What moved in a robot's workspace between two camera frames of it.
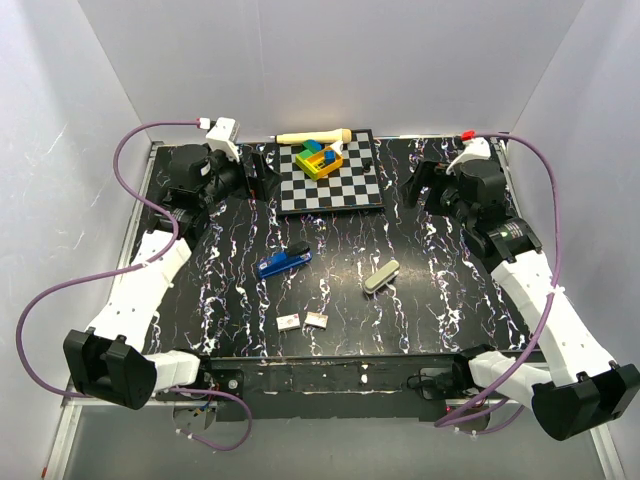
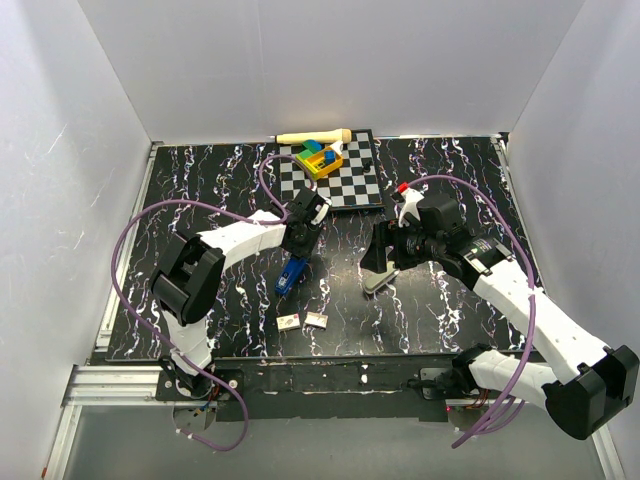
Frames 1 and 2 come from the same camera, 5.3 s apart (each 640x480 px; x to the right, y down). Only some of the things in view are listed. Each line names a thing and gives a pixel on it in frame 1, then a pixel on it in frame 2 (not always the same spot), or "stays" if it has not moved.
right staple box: x=316 y=319 stays
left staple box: x=288 y=322 stays
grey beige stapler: x=381 y=277 stays
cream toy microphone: x=335 y=136 stays
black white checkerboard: x=353 y=185 stays
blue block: x=329 y=156 stays
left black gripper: x=259 y=187 to x=305 y=250
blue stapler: x=296 y=254 to x=290 y=274
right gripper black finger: x=421 y=178 to x=376 y=258
